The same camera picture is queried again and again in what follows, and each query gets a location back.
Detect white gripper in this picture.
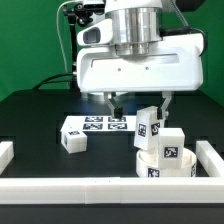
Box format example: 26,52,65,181
77,19,204,127

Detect white round stool seat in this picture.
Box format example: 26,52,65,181
136,148,197,178

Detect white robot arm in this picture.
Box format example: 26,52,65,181
77,0,207,119

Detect white sheet with tags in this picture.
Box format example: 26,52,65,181
62,116,136,132

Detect white left fence block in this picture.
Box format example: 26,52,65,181
0,141,14,175

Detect black cables on table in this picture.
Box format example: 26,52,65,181
32,72,78,90

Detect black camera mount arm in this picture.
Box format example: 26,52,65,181
63,2,106,89

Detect overhead camera bar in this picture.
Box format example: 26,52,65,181
83,0,106,9

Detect white front fence rail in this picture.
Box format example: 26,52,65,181
0,177,224,204

